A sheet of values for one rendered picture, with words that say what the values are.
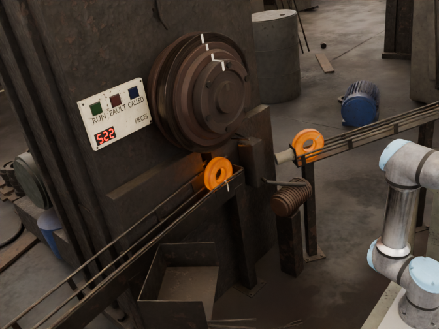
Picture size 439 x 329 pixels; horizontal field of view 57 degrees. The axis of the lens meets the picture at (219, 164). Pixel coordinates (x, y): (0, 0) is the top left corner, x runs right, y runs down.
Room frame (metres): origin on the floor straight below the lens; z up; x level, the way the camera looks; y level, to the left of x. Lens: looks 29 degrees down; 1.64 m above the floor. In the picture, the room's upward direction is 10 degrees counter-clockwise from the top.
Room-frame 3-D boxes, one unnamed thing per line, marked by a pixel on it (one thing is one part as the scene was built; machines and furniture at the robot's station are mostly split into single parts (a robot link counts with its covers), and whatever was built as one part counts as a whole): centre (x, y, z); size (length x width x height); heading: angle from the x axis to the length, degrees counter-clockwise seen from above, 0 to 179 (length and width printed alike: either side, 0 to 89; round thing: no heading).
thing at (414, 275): (0.97, -0.63, 0.52); 0.13 x 0.12 x 0.14; 31
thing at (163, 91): (1.54, 0.01, 1.11); 0.47 x 0.06 x 0.47; 133
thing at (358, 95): (3.37, -1.37, 0.17); 0.57 x 0.31 x 0.34; 153
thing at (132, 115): (1.39, 0.33, 1.15); 0.26 x 0.02 x 0.18; 133
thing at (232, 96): (1.46, -0.06, 1.11); 0.28 x 0.06 x 0.28; 133
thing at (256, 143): (1.71, -0.16, 0.68); 0.11 x 0.08 x 0.24; 43
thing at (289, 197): (1.66, -0.33, 0.27); 0.22 x 0.13 x 0.53; 133
